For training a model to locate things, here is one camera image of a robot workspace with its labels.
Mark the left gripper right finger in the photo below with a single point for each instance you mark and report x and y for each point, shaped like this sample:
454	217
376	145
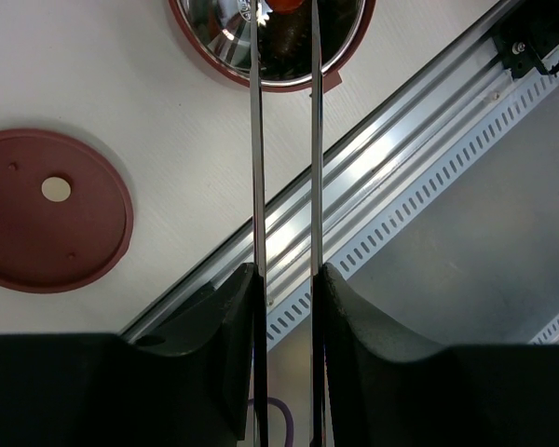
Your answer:
390	386

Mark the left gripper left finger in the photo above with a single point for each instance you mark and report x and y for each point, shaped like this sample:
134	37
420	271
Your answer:
184	384

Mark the long metal tongs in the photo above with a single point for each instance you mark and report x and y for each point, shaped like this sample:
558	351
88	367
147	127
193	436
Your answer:
260	419

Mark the red sausage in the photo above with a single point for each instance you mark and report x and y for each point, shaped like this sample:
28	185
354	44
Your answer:
284	6

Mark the red lid left front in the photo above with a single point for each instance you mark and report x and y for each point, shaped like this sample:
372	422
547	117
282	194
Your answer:
66	215

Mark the red steel bowl centre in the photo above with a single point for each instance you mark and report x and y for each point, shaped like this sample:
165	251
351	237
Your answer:
220	33

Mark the perforated cable duct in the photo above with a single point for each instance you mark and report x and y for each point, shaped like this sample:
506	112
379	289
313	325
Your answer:
391	219

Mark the aluminium front rail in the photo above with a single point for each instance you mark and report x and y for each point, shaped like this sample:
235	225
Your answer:
427	116

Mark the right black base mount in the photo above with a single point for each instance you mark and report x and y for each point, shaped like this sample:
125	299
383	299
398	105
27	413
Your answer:
527	38

